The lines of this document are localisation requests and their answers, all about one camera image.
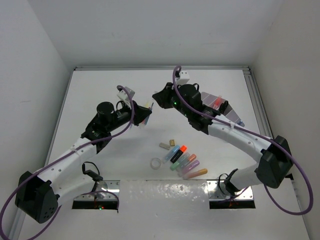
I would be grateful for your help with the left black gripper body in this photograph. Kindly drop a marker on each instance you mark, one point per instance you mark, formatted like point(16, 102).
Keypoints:
point(122, 115)

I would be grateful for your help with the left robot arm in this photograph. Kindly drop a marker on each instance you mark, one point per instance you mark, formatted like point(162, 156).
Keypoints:
point(40, 194)

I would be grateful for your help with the metal base plate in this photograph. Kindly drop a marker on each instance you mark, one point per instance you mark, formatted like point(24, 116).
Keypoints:
point(105, 189)
point(219, 194)

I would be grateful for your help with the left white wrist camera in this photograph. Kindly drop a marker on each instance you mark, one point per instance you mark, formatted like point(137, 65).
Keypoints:
point(126, 94)

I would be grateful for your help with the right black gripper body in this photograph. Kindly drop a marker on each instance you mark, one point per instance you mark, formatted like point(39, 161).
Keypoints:
point(175, 102)

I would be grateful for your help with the yellow pink highlighter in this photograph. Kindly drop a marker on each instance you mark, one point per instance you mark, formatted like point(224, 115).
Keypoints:
point(195, 174)

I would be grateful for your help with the grey eraser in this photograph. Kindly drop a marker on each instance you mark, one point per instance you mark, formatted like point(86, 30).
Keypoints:
point(164, 146)

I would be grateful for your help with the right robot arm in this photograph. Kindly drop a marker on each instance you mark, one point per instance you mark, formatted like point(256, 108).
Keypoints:
point(272, 165)

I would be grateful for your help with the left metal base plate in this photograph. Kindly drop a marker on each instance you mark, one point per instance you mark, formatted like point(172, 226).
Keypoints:
point(105, 189)

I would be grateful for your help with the tan eraser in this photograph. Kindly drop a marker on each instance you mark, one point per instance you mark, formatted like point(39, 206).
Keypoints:
point(171, 142)

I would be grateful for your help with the purple highlighter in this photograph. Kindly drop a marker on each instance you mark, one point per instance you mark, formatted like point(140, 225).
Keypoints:
point(188, 168)

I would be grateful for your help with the clear tape roll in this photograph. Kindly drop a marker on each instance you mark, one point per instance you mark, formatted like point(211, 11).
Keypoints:
point(155, 163)

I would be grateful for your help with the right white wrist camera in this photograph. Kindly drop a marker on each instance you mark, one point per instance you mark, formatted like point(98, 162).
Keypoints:
point(182, 77)

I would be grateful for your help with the small black scissors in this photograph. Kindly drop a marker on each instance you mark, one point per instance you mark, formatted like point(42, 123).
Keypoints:
point(224, 108)

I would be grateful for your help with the white pink compartment organizer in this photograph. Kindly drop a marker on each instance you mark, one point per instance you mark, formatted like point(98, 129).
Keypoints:
point(208, 100)

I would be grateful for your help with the black orange highlighter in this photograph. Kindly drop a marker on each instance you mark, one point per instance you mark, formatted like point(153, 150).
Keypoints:
point(178, 154)

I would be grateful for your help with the blue highlighter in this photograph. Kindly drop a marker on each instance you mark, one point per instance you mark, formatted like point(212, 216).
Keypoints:
point(170, 154)

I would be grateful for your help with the orange pastel highlighter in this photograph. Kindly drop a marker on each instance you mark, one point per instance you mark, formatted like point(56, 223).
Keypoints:
point(185, 162)

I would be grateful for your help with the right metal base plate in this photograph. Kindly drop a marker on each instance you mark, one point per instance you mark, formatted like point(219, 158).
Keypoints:
point(219, 194)

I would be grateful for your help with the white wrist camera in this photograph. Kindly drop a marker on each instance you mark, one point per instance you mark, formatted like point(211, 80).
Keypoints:
point(126, 94)
point(182, 77)

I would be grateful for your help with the green highlighter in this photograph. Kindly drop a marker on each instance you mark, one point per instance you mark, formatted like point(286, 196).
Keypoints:
point(175, 165)

